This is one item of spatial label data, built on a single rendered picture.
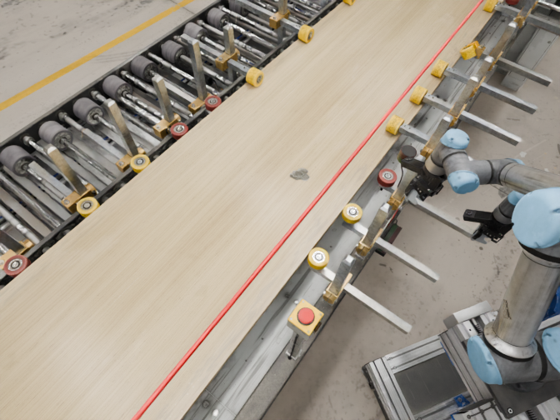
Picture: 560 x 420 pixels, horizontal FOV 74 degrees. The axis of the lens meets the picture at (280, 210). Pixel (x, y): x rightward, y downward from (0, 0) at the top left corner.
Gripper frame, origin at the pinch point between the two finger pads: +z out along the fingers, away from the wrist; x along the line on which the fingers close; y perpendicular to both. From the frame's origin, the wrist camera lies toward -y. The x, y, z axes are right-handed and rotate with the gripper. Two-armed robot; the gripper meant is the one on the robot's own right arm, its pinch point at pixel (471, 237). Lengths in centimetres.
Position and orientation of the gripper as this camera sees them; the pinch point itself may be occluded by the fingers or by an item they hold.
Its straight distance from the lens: 175.7
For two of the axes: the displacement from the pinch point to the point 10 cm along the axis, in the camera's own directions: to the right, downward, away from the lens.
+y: 8.0, 5.3, -2.8
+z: -0.3, 5.1, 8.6
